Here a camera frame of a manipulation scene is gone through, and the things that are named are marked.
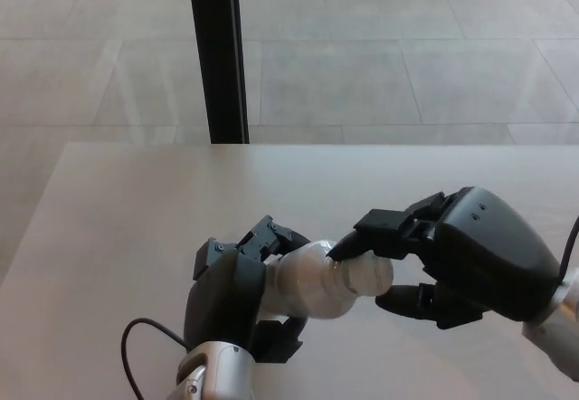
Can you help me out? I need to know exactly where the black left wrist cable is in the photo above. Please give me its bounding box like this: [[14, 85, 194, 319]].
[[120, 318, 190, 393]]

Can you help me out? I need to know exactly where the black vertical pillar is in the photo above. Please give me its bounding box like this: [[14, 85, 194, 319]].
[[186, 0, 251, 144]]

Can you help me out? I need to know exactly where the clear plastic bottle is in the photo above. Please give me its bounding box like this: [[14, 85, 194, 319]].
[[260, 239, 363, 320]]

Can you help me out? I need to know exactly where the white screw bottle cap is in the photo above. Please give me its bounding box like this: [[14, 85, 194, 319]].
[[341, 254, 394, 296]]

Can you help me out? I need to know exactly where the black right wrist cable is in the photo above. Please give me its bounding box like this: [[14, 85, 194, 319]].
[[558, 214, 579, 284]]

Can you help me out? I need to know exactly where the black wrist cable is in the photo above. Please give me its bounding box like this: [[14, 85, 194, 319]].
[[120, 318, 190, 393], [558, 214, 579, 284]]

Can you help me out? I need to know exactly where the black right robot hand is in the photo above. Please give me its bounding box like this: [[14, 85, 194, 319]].
[[326, 186, 566, 330]]

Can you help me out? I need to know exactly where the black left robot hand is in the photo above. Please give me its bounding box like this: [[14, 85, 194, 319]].
[[183, 214, 313, 365]]

